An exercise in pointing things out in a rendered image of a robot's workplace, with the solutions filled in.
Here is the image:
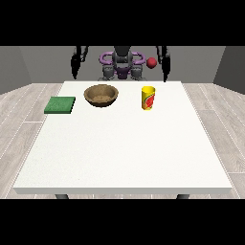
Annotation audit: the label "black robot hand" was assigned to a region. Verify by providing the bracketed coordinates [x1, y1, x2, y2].
[70, 46, 90, 81]
[155, 46, 172, 83]

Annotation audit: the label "small red ball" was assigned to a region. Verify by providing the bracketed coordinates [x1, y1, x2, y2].
[145, 57, 158, 69]

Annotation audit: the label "yellow cup with melon print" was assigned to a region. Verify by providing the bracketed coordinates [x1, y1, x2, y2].
[141, 85, 157, 112]

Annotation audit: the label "brown wooden bowl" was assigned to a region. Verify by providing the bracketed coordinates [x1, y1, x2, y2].
[83, 83, 120, 109]

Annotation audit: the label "green square pad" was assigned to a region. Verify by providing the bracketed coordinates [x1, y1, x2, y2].
[43, 96, 77, 115]

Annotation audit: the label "grey robot trunk purple rings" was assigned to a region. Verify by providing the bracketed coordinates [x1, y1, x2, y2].
[98, 46, 147, 81]

